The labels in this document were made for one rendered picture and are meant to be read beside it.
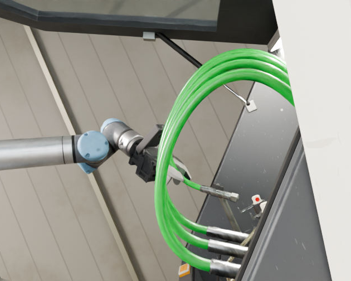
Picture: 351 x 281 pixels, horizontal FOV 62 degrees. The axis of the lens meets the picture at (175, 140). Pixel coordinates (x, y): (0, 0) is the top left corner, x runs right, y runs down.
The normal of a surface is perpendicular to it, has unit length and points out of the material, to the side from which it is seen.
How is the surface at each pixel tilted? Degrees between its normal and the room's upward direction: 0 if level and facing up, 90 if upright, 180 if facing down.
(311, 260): 90
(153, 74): 90
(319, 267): 90
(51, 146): 85
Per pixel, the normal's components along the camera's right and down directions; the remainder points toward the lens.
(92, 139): 0.25, -0.18
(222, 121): -0.04, -0.06
